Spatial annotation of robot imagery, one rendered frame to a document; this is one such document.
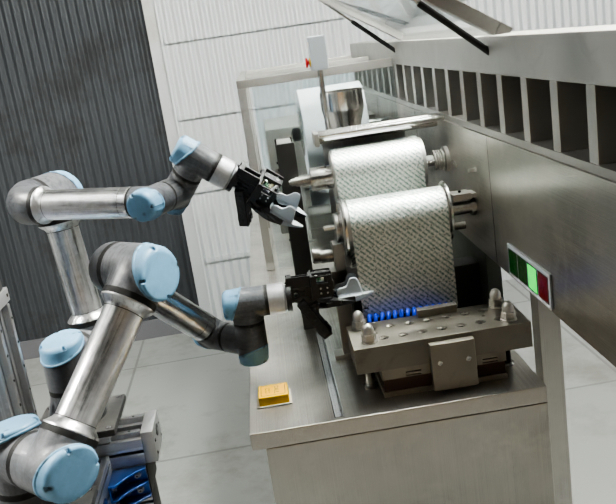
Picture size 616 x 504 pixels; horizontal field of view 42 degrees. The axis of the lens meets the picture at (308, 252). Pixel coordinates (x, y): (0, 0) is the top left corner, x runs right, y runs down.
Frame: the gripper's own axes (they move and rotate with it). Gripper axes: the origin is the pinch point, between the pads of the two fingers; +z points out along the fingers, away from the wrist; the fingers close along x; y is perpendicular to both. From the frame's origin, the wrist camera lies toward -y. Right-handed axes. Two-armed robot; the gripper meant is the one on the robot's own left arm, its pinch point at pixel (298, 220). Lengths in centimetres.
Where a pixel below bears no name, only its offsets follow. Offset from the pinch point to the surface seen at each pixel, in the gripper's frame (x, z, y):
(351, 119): 66, 8, -7
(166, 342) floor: 165, 9, -277
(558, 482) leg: -14, 102, -27
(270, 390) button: -36.9, 10.9, -19.0
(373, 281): -11.6, 21.5, 4.2
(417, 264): -7.1, 28.7, 11.7
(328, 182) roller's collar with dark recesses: 19.3, 4.4, 0.8
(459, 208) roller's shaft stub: 5.5, 32.0, 23.3
